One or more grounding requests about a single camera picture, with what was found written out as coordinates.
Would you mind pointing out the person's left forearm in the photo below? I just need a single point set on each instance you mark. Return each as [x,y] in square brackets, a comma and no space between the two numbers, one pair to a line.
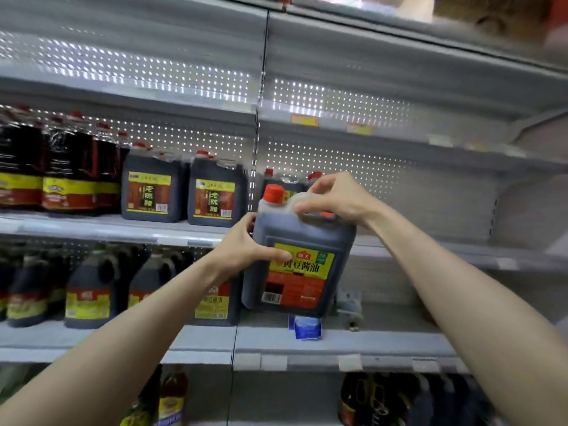
[106,350]

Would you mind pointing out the square soy sauce jug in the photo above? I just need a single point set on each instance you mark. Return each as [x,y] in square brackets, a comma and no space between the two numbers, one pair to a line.
[216,306]

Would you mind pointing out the person's right hand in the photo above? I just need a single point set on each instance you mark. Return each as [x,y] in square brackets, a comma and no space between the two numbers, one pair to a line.
[346,198]

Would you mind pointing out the person's right forearm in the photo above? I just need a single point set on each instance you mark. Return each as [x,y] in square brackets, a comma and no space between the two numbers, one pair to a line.
[479,297]

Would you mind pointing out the small green bottle yellow label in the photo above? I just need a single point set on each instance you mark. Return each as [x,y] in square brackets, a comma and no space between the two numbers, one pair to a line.
[142,403]

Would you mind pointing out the blue white packages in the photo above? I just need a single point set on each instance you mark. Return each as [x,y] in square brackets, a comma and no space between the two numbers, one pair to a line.
[306,327]

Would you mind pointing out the small amber bottle yellow label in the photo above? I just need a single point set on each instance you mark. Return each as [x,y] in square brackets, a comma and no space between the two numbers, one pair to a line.
[172,399]

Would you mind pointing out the person's left hand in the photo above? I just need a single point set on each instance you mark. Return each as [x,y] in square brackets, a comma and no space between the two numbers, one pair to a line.
[244,253]

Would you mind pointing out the small pink yellow price tag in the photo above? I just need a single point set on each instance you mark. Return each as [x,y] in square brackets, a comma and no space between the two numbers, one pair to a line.
[359,129]
[304,120]

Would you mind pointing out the rice vinegar jug green label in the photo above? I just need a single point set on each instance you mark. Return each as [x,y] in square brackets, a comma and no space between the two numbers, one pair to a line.
[3,288]

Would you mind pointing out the white metal store shelving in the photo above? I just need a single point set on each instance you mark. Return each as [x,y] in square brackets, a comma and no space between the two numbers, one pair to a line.
[355,75]

